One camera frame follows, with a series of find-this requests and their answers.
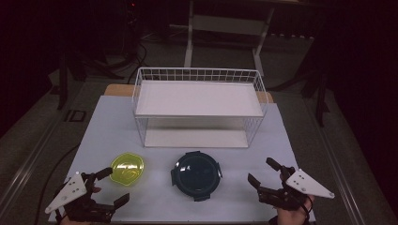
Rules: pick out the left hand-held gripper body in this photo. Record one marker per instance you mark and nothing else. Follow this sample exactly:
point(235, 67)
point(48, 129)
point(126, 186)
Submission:
point(67, 193)

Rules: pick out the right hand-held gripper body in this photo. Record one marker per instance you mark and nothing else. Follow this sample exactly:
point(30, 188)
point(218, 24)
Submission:
point(302, 182)

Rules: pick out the yellow-green plastic bowl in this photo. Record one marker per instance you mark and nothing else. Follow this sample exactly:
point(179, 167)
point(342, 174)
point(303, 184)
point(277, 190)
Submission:
point(127, 170)

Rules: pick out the dark teal lidded glass container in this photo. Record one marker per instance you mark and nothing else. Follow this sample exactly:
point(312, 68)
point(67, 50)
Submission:
point(196, 176)

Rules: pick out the person's left hand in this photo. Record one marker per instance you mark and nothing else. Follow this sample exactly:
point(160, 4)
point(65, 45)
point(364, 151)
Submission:
point(96, 189)

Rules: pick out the person's right hand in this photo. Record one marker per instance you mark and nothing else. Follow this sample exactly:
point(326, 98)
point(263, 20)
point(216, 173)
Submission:
point(292, 217)

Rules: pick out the pale grey table mat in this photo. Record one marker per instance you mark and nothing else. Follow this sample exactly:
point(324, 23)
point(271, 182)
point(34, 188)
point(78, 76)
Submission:
point(94, 140)

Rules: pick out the black floor socket plate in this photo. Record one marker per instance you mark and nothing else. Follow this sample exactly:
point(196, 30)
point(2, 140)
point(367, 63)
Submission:
point(75, 116)

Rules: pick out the black stand leg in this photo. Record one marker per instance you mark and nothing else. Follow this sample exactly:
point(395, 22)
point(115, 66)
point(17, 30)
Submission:
point(321, 100)
point(63, 84)

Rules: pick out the wooden table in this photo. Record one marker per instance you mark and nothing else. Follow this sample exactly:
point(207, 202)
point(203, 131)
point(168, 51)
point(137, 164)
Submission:
point(119, 90)

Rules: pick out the dark equipment with red light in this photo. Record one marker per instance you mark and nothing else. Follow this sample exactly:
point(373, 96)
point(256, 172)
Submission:
point(131, 28)

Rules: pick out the white metal desk frame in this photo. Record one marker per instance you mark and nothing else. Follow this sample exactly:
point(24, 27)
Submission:
point(228, 25)

